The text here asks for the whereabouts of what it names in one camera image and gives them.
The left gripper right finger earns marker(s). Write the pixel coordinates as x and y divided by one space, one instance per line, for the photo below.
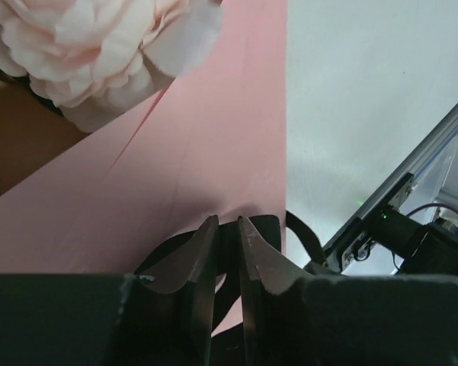
346 320

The pink wrapping paper sheet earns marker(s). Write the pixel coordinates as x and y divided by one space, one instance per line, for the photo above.
213 143

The front aluminium rail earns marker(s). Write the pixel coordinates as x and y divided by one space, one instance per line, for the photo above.
393 191

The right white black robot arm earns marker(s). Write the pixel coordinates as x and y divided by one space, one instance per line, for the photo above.
425 249

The black ribbon gold lettering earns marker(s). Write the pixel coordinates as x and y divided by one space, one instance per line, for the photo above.
223 294

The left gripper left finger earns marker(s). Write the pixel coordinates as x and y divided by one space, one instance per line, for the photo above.
137 316

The pale pink fake flower stem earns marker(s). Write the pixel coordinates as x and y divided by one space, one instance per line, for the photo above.
92 61

